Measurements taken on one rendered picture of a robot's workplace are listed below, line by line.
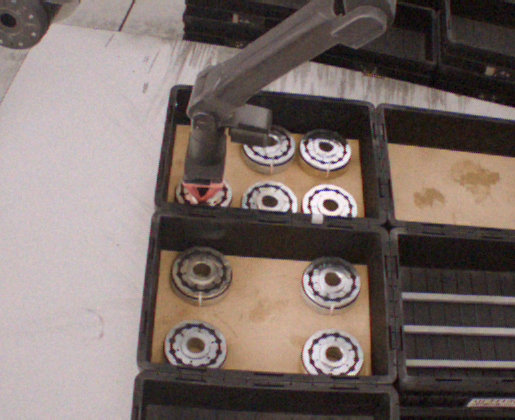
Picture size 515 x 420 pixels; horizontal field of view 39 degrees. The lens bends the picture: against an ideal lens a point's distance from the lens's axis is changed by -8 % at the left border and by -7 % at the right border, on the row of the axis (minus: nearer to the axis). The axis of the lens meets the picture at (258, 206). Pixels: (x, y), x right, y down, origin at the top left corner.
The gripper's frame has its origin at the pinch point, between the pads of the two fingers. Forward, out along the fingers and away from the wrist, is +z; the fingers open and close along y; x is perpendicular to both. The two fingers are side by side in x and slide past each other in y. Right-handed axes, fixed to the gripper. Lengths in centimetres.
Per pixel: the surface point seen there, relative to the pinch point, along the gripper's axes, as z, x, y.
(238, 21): 37, -3, 97
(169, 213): -3.7, 5.0, -9.1
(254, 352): 6.6, -11.1, -28.1
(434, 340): 6.4, -42.6, -23.6
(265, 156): 2.8, -10.9, 11.6
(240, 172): 5.8, -6.6, 9.5
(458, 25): 37, -76, 111
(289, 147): 2.7, -15.4, 14.5
